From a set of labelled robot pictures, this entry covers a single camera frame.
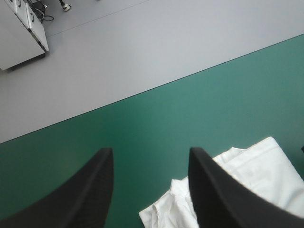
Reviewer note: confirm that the white T-shirt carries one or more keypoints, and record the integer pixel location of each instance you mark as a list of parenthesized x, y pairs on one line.
[(261, 175)]

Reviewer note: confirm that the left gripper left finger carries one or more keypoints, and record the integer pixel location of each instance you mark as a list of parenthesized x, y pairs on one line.
[(78, 194)]

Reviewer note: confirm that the white cabinet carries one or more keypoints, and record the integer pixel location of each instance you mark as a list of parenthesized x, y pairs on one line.
[(21, 35)]

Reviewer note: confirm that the chair caster wheel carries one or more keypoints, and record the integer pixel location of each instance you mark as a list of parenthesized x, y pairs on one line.
[(65, 6)]

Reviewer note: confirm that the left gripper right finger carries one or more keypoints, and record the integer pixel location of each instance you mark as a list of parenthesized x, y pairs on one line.
[(218, 197)]

